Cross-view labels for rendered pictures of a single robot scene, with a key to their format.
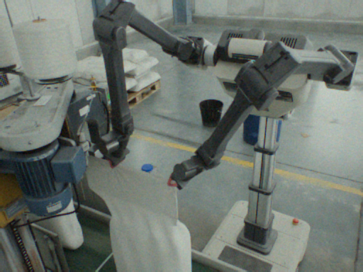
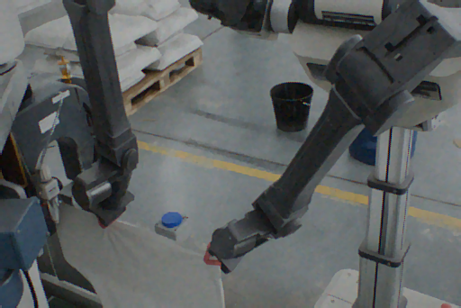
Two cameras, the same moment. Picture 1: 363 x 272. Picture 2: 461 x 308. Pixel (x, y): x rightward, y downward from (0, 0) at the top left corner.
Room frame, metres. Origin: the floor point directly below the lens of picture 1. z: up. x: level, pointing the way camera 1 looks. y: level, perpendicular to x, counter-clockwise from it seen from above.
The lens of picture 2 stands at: (0.14, -0.04, 1.85)
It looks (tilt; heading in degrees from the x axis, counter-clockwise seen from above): 31 degrees down; 2
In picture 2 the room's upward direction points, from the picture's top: 5 degrees counter-clockwise
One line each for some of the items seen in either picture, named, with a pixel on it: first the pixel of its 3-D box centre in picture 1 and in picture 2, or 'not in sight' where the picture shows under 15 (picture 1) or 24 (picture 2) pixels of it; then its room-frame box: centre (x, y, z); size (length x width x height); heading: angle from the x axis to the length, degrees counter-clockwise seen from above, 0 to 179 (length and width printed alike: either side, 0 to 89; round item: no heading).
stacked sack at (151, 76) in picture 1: (138, 80); (164, 49); (4.67, 0.59, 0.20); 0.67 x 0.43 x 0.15; 150
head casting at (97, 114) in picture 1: (66, 116); (18, 131); (1.37, 0.52, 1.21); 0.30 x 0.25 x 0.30; 60
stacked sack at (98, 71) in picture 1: (110, 69); (112, 32); (4.14, 0.88, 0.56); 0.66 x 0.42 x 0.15; 150
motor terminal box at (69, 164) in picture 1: (70, 166); (15, 238); (0.90, 0.37, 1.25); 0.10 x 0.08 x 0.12; 175
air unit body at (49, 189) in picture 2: (84, 149); (49, 194); (1.19, 0.41, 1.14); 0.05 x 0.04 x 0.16; 150
